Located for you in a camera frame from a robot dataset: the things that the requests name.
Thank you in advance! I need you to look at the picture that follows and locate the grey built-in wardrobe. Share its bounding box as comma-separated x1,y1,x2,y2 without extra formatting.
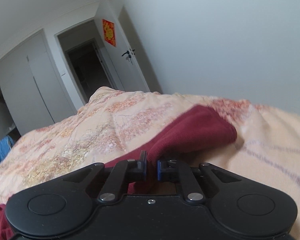
0,31,76,140

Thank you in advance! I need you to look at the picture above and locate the dark red garment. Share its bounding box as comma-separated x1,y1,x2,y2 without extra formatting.
0,106,237,239

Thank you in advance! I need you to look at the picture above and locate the floral peach bed quilt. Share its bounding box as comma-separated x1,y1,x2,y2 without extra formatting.
0,87,300,239

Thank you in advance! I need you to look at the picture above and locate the red fu door poster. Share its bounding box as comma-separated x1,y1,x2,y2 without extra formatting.
102,19,116,47

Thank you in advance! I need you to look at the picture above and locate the blue cloth pile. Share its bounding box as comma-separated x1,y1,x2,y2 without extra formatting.
0,135,14,163

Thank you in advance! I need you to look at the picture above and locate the white bedroom door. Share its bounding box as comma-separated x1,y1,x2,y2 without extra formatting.
95,0,150,92

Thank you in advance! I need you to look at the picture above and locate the black door handle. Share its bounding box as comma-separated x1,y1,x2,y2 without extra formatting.
121,49,136,65

